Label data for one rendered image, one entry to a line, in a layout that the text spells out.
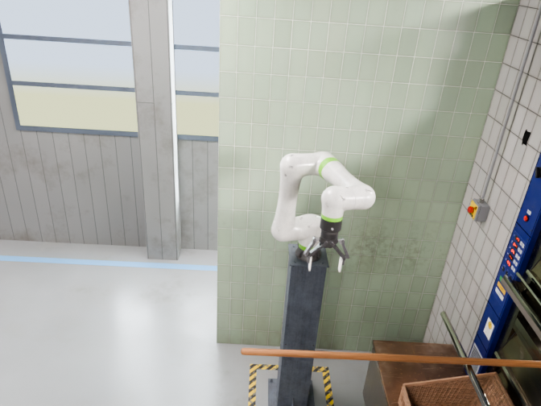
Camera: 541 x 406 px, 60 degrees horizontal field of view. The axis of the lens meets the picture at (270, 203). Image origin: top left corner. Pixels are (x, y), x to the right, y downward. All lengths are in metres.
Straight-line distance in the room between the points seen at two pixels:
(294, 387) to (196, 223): 2.09
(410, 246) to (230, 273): 1.27
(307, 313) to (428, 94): 1.47
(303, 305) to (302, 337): 0.25
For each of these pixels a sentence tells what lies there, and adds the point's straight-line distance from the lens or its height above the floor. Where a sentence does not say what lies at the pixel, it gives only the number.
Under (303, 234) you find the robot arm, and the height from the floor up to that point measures 1.39.
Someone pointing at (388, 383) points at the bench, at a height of 0.58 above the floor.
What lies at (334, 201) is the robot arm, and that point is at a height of 1.83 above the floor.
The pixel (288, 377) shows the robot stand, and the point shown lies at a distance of 3.20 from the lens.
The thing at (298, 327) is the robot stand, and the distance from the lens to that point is 2.90.
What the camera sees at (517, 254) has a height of 1.47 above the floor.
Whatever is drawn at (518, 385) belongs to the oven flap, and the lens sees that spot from 2.68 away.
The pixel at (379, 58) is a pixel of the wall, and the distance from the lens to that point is 2.82.
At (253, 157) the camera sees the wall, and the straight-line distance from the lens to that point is 2.93.
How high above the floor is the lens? 2.69
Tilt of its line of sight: 28 degrees down
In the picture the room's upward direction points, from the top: 4 degrees clockwise
